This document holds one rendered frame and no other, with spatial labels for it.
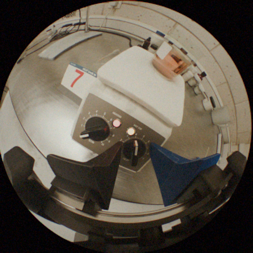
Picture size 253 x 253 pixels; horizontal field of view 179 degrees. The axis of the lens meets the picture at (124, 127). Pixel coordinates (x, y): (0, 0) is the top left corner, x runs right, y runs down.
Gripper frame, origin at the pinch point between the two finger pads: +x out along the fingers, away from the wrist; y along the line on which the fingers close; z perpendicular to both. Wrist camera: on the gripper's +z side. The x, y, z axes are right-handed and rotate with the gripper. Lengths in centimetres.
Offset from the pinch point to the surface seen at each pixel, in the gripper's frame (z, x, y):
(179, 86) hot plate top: 8.7, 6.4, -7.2
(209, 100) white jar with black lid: 13.3, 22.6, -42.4
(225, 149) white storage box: -22, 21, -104
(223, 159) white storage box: -31, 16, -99
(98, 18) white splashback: 65, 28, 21
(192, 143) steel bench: -5.5, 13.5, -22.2
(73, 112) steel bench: 3.3, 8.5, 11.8
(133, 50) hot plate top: 14.5, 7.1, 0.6
